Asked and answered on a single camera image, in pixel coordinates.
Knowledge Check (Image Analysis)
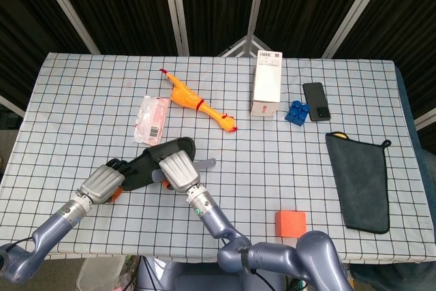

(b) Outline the blue building block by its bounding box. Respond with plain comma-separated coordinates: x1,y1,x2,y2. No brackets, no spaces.
285,100,311,127

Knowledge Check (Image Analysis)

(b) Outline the white cardboard box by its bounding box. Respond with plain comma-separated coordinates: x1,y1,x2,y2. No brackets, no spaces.
250,50,284,119

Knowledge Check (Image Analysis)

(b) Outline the clear plastic bin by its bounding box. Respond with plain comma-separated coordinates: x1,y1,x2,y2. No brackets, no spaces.
76,256,137,291

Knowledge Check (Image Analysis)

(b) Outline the black rubber slipper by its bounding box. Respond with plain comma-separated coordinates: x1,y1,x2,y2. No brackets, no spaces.
114,136,198,192

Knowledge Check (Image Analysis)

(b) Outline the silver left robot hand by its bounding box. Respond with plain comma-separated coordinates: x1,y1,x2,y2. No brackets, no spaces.
78,157,137,205

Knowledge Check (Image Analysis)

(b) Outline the pink plastic packet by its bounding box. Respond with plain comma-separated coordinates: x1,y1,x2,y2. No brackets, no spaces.
132,95,171,144

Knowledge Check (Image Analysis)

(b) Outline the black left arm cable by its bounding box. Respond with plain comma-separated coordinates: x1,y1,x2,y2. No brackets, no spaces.
0,238,35,258

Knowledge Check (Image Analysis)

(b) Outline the yellow rubber chicken toy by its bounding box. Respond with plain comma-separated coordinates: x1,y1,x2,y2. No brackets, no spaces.
159,68,238,132

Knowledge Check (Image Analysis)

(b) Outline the dark grey towel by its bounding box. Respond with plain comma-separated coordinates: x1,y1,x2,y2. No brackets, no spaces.
324,131,392,235

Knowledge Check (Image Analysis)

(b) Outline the metal screen foot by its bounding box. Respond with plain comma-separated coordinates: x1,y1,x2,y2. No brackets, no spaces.
217,35,270,57

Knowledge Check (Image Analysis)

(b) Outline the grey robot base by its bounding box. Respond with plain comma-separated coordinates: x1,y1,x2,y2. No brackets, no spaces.
136,256,285,291

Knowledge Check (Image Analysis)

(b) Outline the checkered tablecloth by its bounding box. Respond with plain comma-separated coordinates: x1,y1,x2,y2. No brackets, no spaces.
0,52,423,264

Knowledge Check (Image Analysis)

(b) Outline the dark smartphone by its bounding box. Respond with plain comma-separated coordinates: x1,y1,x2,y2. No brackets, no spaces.
302,82,332,122

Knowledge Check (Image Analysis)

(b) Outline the black folding screen partition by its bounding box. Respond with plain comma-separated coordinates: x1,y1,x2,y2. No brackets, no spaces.
0,0,436,132

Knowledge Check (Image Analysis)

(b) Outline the orange foam block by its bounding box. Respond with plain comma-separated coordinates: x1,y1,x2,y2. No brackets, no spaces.
275,211,308,239

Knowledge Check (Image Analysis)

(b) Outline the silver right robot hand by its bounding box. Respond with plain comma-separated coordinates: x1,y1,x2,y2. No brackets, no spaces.
158,152,202,194

